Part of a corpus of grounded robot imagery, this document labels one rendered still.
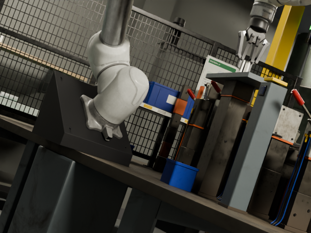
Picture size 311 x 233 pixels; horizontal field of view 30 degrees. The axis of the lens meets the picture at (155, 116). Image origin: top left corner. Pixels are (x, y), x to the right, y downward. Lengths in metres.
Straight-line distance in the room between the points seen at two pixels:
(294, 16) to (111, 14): 1.84
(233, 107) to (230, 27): 4.64
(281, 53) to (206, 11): 2.81
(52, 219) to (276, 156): 0.88
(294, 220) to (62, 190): 0.88
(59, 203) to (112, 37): 0.68
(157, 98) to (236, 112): 1.09
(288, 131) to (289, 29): 1.73
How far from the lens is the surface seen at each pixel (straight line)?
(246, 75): 2.04
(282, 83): 1.98
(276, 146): 2.17
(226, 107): 2.17
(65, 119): 2.31
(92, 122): 2.37
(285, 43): 3.82
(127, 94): 2.29
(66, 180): 2.27
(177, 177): 2.12
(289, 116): 2.18
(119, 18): 2.26
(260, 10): 2.26
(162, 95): 3.22
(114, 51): 2.37
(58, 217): 2.30
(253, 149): 1.94
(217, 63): 3.56
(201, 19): 6.47
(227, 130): 2.17
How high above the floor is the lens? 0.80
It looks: 3 degrees up
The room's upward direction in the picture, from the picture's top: 19 degrees clockwise
